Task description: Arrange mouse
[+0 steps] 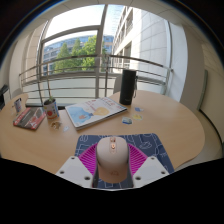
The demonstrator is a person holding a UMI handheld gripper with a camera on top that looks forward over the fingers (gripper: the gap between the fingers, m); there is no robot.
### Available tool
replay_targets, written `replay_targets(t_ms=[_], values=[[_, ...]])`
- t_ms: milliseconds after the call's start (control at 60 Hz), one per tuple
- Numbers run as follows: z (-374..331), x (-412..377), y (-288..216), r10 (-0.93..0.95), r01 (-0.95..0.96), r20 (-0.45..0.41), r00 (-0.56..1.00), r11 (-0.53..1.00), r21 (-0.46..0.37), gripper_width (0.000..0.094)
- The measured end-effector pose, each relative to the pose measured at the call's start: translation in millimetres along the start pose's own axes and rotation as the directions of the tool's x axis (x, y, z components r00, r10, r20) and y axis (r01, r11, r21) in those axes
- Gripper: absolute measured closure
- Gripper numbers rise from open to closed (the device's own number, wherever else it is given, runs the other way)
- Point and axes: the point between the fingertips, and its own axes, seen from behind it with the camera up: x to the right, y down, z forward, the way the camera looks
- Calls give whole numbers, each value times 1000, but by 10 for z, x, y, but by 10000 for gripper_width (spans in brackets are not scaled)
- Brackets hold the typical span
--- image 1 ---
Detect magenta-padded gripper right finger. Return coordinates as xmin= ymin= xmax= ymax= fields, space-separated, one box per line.
xmin=126 ymin=143 xmax=170 ymax=189

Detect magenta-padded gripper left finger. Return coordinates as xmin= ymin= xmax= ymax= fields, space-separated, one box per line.
xmin=55 ymin=143 xmax=100 ymax=189

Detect pale pink computer mouse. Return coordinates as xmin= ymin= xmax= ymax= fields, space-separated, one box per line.
xmin=95 ymin=135 xmax=131 ymax=184

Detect blue patterned mouse pad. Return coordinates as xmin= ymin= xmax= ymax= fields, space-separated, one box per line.
xmin=73 ymin=133 xmax=175 ymax=190

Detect small yellow sticker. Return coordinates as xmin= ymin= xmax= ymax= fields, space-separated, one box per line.
xmin=132 ymin=113 xmax=144 ymax=122

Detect blue and white sticker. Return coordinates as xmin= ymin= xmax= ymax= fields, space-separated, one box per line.
xmin=121 ymin=116 xmax=133 ymax=126

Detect light blue illustrated book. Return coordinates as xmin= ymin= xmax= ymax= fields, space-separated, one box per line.
xmin=64 ymin=96 xmax=128 ymax=131

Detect small printed cup with plant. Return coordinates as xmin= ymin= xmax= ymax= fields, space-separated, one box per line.
xmin=42 ymin=95 xmax=60 ymax=120

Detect red magazine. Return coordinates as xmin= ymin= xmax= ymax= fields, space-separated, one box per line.
xmin=12 ymin=106 xmax=47 ymax=131

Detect black tumbler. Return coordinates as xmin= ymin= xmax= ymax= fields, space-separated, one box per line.
xmin=118 ymin=68 xmax=139 ymax=106

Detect strawberry print mug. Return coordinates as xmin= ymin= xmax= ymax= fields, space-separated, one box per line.
xmin=13 ymin=97 xmax=23 ymax=114

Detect metal balcony railing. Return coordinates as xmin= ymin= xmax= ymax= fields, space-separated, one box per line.
xmin=18 ymin=54 xmax=174 ymax=101

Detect green trees outside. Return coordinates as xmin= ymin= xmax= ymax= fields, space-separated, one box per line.
xmin=53 ymin=34 xmax=106 ymax=73

